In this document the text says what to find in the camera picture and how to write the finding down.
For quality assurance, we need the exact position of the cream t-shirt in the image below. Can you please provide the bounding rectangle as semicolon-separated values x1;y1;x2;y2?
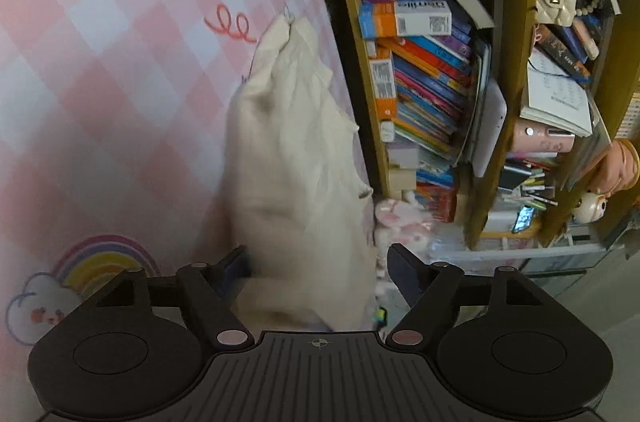
227;15;376;331

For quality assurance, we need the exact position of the pink white bunny plush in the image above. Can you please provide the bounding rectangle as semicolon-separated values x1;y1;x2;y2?
373;191;436;300

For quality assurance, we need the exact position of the pastel sticky note cube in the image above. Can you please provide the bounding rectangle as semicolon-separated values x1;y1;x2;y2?
386;141;420;170

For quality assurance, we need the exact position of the white phone charger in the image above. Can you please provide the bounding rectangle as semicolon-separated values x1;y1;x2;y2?
378;120;395;144

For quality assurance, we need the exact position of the pink pencil case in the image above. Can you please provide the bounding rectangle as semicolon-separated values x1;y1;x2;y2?
511;119;575;153

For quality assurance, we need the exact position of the white tablet on books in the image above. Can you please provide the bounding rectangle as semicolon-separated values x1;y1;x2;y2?
471;79;508;179

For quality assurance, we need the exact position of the row of colourful books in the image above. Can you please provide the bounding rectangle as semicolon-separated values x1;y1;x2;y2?
358;0;495;223

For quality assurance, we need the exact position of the white wooden bookshelf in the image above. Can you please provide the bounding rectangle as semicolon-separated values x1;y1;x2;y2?
299;0;640;276

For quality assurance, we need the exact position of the lying orange white box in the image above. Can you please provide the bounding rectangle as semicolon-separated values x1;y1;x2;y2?
369;58;397;120

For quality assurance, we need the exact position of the tall orange white box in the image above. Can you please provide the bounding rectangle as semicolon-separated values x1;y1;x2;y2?
358;1;452;39

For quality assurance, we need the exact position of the pink checkered table mat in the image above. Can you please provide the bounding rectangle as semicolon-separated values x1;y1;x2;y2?
1;0;352;421

